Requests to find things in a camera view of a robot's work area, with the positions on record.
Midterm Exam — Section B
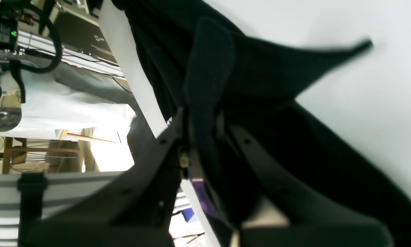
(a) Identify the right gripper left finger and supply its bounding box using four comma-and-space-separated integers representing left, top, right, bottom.
22, 107, 191, 247

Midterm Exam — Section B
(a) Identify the wooden stool in background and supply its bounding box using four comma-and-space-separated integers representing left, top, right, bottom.
1, 128, 117, 175

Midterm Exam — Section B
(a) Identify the black t-shirt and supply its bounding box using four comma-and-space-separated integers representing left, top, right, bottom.
113, 0, 411, 247

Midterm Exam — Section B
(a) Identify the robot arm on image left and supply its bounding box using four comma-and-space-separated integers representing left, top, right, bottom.
0, 0, 63, 132

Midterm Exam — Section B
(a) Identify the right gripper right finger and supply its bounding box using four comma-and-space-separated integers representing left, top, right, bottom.
215, 114, 394, 247

